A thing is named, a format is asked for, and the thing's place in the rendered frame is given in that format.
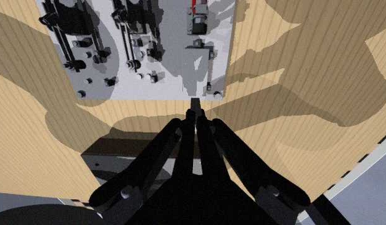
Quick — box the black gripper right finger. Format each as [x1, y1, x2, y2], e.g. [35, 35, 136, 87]
[195, 97, 310, 225]

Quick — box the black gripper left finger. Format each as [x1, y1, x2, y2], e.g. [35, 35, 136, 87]
[89, 97, 196, 225]

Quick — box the black toggle clamp with red handle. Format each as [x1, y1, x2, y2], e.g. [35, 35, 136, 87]
[38, 0, 89, 73]
[111, 0, 147, 73]

